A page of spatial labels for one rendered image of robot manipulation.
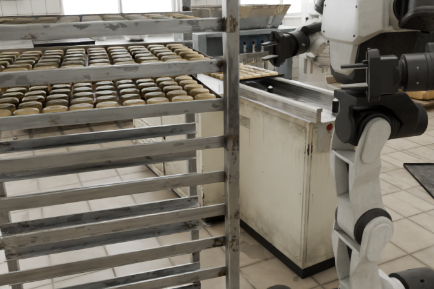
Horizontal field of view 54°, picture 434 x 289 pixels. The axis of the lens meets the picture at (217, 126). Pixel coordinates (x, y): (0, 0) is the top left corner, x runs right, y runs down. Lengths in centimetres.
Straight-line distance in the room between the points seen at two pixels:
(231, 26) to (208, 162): 166
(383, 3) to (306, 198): 109
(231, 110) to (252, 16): 162
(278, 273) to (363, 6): 152
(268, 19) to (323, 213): 117
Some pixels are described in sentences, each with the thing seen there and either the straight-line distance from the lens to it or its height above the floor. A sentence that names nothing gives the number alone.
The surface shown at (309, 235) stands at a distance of 218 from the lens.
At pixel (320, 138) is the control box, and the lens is 197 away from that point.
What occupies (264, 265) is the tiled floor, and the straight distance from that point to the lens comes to 242.
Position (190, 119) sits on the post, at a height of 99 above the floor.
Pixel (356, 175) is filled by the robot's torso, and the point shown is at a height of 84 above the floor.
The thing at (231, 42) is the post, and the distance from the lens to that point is 95.
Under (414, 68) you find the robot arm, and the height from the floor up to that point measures 122.
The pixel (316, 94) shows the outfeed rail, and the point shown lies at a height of 87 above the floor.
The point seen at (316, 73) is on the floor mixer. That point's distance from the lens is 618.
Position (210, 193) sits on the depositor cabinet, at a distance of 261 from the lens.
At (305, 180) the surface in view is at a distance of 203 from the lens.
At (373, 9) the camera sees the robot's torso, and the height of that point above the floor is 134.
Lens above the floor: 139
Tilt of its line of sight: 17 degrees down
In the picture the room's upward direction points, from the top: 1 degrees counter-clockwise
